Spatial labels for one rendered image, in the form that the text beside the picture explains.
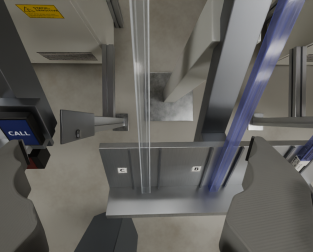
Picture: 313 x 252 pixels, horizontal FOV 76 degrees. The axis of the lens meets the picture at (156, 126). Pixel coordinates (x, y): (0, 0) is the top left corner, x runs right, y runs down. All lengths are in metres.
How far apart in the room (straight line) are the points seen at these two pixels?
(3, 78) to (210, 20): 0.25
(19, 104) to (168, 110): 0.83
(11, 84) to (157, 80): 0.83
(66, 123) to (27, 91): 0.07
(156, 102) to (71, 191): 0.64
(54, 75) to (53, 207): 0.68
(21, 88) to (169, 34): 0.92
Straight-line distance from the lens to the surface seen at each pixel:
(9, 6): 0.66
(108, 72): 0.76
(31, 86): 0.34
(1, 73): 0.30
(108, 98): 0.76
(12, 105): 0.30
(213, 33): 0.27
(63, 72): 1.16
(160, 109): 1.04
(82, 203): 1.19
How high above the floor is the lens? 1.05
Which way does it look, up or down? 87 degrees down
